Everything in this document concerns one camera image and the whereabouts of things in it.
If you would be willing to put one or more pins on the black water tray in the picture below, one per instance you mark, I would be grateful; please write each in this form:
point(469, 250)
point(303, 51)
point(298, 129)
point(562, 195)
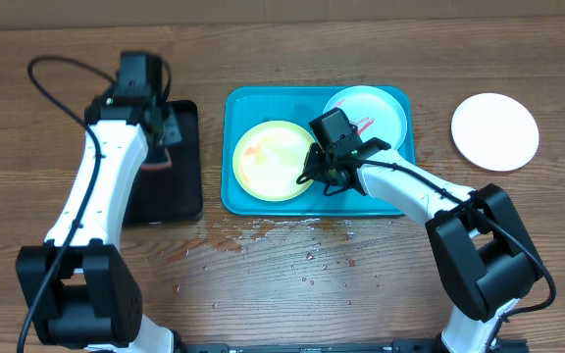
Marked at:
point(175, 194)

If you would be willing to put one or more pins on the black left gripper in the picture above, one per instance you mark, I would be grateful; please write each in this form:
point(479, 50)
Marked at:
point(174, 135)

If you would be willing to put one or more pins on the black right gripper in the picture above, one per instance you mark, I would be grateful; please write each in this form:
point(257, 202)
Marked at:
point(320, 172)

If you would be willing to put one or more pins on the light blue round plate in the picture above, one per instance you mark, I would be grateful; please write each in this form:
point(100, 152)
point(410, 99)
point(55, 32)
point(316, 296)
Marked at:
point(375, 112)

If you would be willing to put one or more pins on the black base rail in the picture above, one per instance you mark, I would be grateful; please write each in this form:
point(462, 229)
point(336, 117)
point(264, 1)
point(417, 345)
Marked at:
point(401, 345)

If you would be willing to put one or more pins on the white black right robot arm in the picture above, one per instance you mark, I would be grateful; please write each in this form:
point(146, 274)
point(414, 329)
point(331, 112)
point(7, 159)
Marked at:
point(487, 263)

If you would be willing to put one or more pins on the yellow round plate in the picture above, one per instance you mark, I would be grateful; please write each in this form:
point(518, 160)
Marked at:
point(269, 158)

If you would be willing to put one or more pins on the teal plastic tray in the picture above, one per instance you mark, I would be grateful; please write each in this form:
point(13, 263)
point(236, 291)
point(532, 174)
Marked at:
point(250, 106)

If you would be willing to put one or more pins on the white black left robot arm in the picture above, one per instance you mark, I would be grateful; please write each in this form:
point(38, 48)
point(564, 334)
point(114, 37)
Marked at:
point(78, 289)

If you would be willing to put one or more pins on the white round plate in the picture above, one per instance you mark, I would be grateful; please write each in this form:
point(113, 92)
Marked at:
point(495, 132)

